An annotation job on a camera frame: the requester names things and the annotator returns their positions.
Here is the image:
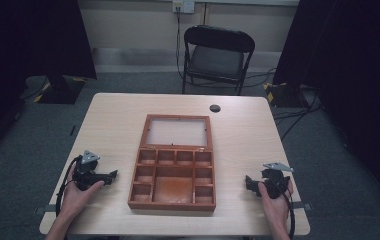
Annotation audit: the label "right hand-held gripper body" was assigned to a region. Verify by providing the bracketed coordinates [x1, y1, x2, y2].
[251, 161, 295, 200]

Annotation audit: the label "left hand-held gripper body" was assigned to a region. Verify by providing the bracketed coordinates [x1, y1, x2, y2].
[72, 149, 113, 192]

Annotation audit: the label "wooden compartment box with lid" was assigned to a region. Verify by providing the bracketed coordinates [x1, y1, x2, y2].
[127, 114, 217, 212]

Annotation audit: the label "person's right hand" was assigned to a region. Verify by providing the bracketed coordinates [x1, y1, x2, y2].
[257, 179, 294, 230]

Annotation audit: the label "person's left hand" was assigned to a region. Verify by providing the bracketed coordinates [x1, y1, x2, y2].
[60, 163, 106, 220]

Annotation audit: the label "light wooden table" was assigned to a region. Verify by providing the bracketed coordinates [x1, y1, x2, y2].
[38, 92, 311, 237]

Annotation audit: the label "black stand base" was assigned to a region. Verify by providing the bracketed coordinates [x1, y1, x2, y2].
[263, 81, 309, 109]
[33, 75, 87, 105]

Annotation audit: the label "black folding chair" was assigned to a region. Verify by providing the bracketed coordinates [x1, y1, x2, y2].
[181, 24, 256, 97]

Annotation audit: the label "black curtain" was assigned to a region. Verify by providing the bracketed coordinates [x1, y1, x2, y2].
[272, 0, 380, 214]
[0, 0, 98, 168]

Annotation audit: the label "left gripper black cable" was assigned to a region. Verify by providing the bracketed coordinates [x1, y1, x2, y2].
[55, 155, 84, 218]

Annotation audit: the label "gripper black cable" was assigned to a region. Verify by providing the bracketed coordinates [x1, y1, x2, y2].
[271, 179, 296, 240]
[55, 155, 84, 218]

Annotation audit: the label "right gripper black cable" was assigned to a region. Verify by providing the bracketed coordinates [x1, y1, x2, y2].
[271, 179, 296, 240]

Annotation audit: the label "black floor cables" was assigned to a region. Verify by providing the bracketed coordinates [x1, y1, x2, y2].
[244, 66, 326, 141]

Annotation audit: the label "black power cable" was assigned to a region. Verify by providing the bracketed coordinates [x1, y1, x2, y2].
[175, 6, 192, 84]

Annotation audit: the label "white wall socket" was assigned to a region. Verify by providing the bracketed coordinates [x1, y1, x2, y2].
[172, 0, 196, 14]

